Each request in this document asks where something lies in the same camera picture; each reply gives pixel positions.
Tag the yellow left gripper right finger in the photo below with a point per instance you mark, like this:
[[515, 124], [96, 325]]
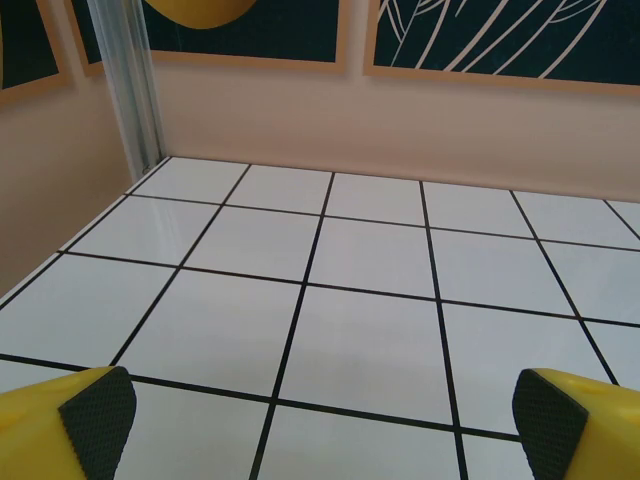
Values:
[[610, 440]]

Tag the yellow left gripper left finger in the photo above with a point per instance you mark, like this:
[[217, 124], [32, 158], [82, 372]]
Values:
[[30, 435]]

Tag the aluminium corner post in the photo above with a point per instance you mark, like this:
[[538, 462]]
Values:
[[127, 90]]

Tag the wall panel orange circle leaves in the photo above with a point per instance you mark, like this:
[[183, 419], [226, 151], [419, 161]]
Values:
[[500, 30]]

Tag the wall panel small orange oval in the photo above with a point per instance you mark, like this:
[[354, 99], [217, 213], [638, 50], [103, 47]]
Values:
[[300, 30]]

